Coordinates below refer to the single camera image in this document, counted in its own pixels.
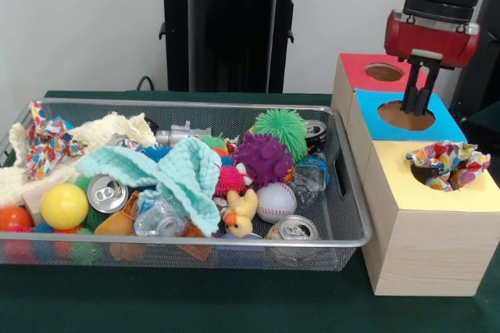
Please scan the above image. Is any yellow plush duck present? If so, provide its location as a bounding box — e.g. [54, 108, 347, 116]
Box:
[222, 188, 259, 239]

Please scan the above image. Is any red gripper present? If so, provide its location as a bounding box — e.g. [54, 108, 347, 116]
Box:
[383, 8, 480, 116]

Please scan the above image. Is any black cable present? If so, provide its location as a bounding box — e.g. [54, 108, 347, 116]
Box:
[136, 75, 156, 92]

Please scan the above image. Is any dark green table cloth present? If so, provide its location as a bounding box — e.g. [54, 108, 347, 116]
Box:
[0, 90, 500, 333]

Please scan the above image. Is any white baseball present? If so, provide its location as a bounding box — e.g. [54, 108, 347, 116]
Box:
[256, 183, 298, 224]

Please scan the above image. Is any wooden three-hole box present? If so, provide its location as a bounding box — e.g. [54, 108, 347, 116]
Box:
[330, 52, 500, 297]

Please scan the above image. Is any silver drink can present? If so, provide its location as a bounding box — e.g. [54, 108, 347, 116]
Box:
[267, 215, 320, 241]
[86, 174, 130, 215]

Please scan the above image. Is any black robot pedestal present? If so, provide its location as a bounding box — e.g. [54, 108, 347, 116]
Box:
[151, 0, 313, 94]

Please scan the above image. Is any purple spiky toy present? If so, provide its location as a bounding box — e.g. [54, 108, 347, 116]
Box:
[234, 132, 295, 189]

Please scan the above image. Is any large colourful patterned cloth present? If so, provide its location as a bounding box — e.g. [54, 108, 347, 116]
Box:
[23, 100, 88, 181]

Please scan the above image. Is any mint knitted cloth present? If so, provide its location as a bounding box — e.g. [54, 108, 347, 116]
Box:
[76, 137, 223, 238]

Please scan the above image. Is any silver mesh bin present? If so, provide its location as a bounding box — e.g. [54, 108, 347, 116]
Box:
[0, 97, 373, 271]

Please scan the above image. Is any black panel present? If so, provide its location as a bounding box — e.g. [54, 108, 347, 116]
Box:
[448, 0, 500, 115]

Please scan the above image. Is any yellow ball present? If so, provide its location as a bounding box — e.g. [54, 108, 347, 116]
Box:
[39, 183, 90, 231]

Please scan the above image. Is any green spiky ball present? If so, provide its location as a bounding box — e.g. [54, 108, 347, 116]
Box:
[252, 109, 309, 164]

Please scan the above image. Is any cream knitted cloth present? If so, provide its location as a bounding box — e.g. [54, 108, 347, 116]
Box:
[0, 111, 158, 209]

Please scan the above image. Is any small colourful patterned cloth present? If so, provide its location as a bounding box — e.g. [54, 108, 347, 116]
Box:
[405, 140, 491, 192]

